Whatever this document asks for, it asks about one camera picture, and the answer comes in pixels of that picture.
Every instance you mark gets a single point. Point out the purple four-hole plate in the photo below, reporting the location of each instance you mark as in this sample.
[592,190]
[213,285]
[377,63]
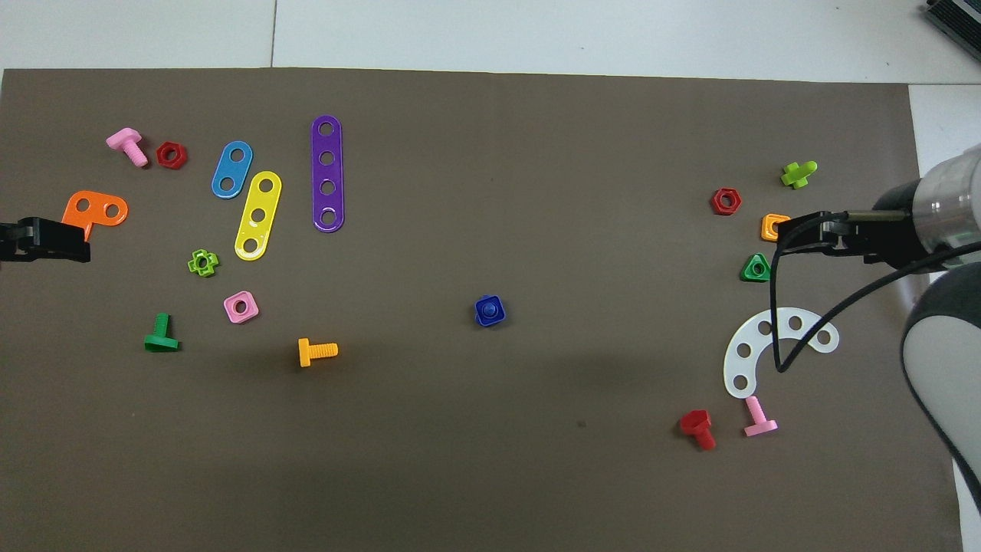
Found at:
[327,172]

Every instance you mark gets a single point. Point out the orange bolt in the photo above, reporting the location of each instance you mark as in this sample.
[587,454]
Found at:
[322,351]

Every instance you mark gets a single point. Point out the pink square-head bolt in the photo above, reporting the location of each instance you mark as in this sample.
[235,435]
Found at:
[124,140]
[759,425]

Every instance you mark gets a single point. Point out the orange square nut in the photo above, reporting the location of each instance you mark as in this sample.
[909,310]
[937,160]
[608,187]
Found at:
[765,231]

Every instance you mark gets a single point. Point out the pink square nut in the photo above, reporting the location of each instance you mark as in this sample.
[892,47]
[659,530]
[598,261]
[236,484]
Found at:
[230,311]

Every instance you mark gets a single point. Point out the red hex nut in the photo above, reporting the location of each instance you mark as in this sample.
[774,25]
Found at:
[160,155]
[715,202]

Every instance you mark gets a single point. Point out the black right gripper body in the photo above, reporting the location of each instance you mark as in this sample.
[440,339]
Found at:
[889,241]

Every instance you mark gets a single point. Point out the blue two-hole plate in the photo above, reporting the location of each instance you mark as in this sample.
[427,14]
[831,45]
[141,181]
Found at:
[232,170]

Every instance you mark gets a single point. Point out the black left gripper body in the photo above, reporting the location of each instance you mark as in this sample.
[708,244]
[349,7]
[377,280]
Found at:
[8,249]

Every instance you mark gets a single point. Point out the brown table mat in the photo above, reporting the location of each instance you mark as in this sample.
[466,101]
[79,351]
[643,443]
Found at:
[490,192]

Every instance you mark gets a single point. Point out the white curved five-hole plate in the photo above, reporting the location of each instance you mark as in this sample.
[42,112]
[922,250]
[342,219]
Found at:
[753,339]

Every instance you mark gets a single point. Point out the green triangle nut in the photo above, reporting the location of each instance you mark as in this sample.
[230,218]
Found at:
[747,275]

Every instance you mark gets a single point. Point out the blue square nut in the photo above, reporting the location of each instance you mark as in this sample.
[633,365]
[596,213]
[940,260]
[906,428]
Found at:
[499,319]

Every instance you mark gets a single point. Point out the lime cross-head bolt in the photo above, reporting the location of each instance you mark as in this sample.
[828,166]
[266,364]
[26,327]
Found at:
[797,176]

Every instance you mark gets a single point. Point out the green cross-shaped nut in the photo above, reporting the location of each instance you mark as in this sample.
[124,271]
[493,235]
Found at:
[192,264]

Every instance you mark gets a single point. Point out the red bolt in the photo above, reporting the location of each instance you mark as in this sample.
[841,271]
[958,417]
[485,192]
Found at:
[696,422]

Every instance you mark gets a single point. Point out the green bolt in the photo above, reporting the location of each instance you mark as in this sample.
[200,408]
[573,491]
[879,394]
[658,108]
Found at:
[161,343]

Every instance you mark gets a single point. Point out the grey ribbed device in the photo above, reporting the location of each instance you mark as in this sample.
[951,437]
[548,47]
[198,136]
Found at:
[954,17]

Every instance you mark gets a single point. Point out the yellow three-hole plate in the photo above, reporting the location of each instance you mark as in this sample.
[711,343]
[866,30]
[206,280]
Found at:
[263,201]

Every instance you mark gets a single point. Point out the orange angled three-hole plate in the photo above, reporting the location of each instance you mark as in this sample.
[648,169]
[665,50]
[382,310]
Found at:
[97,207]

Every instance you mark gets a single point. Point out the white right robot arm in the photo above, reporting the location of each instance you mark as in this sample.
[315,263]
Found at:
[950,199]

